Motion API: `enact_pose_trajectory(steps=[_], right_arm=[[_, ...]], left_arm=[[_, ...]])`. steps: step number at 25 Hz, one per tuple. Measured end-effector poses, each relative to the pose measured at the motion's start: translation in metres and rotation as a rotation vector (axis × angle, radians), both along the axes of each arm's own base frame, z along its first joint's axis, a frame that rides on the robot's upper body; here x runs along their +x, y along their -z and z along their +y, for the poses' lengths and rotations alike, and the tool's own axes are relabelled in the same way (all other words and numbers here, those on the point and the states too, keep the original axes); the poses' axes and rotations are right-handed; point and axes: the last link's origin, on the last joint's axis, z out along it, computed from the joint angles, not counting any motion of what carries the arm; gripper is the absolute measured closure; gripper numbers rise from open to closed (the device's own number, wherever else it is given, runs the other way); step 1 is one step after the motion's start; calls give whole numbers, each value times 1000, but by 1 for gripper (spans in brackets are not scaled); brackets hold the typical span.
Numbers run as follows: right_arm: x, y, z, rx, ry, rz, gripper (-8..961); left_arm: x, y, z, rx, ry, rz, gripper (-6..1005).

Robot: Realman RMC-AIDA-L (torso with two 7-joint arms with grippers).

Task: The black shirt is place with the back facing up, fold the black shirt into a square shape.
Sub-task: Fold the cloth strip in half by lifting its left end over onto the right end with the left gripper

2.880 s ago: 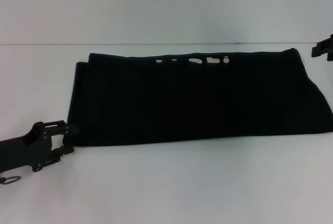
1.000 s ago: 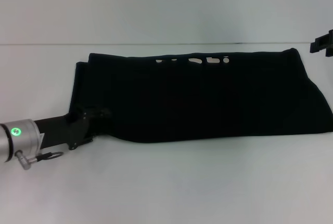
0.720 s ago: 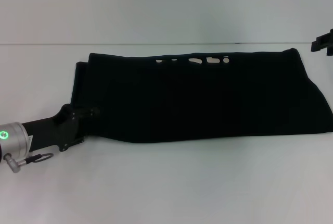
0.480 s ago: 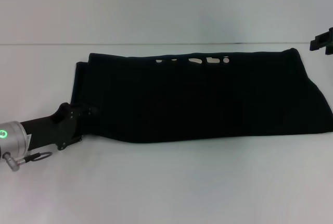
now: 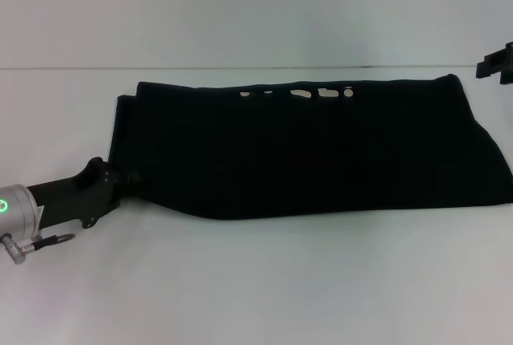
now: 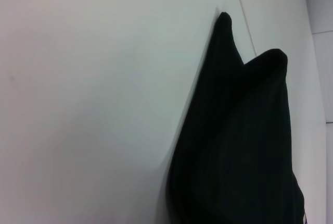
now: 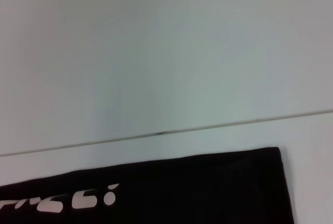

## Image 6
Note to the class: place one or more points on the black printed t-shirt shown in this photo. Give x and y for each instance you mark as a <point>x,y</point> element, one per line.
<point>234,143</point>

